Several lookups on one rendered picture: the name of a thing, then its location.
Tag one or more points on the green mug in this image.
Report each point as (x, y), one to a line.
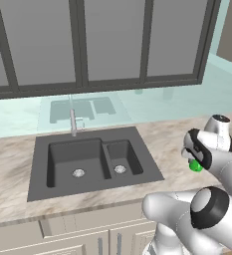
(196, 166)

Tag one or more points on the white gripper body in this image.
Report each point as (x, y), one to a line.
(187, 141)

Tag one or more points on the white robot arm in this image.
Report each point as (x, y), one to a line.
(217, 212)

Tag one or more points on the beige cupboard door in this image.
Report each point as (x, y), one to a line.
(74, 244)
(11, 239)
(134, 240)

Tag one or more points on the dark framed window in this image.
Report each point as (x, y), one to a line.
(79, 43)

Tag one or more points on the beige drawer front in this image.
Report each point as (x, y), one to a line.
(94, 223)

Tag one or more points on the dark grey double-basin sink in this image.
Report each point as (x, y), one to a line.
(94, 192)

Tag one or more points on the silver sink tap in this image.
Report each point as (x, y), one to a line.
(73, 123)

